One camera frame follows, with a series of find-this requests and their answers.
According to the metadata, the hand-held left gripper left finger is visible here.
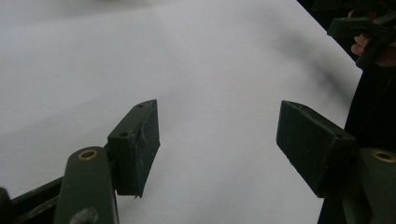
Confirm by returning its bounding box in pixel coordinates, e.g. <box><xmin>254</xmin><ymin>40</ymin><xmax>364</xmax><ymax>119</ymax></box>
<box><xmin>106</xmin><ymin>99</ymin><xmax>162</xmax><ymax>199</ymax></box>

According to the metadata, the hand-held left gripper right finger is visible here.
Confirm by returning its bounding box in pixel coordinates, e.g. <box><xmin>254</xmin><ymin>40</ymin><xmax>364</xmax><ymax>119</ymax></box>
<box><xmin>276</xmin><ymin>100</ymin><xmax>358</xmax><ymax>199</ymax></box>

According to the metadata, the white board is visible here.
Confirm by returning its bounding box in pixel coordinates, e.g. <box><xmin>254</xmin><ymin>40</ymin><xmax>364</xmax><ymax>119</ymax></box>
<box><xmin>0</xmin><ymin>0</ymin><xmax>363</xmax><ymax>224</ymax></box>

